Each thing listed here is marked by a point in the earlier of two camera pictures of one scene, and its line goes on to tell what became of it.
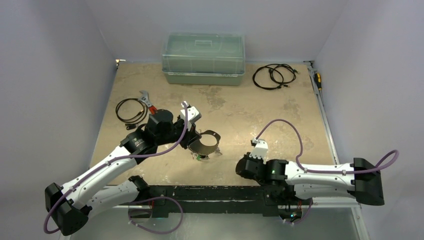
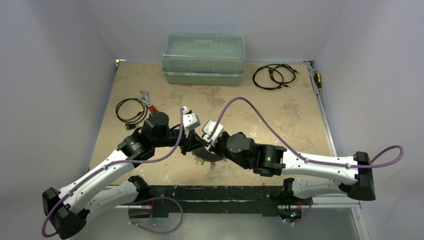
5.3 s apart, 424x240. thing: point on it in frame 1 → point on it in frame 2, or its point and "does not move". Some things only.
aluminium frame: (323, 222) does not move
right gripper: (244, 166) → (212, 145)
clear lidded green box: (203, 58) does not move
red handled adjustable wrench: (145, 97) does not move
